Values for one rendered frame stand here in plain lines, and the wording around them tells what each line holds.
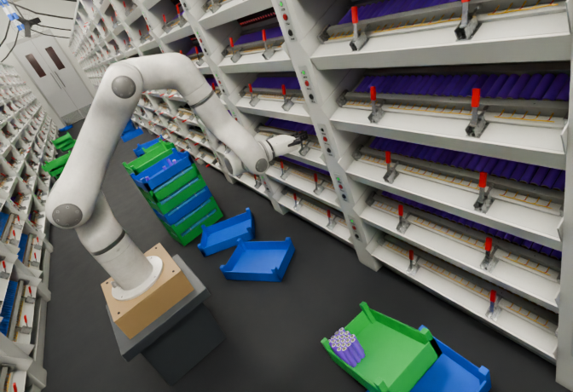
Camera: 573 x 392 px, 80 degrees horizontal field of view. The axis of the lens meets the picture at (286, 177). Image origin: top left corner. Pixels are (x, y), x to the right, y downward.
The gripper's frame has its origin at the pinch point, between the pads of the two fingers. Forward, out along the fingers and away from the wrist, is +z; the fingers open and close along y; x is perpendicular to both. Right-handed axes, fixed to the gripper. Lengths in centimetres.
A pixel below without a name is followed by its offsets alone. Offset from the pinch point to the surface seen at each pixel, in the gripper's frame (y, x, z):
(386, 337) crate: 49, -55, -15
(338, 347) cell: 43, -53, -29
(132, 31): -185, 60, -10
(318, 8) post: 25.3, 41.6, -2.1
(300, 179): -16.0, -25.3, 4.8
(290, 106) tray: 1.0, 12.3, -2.7
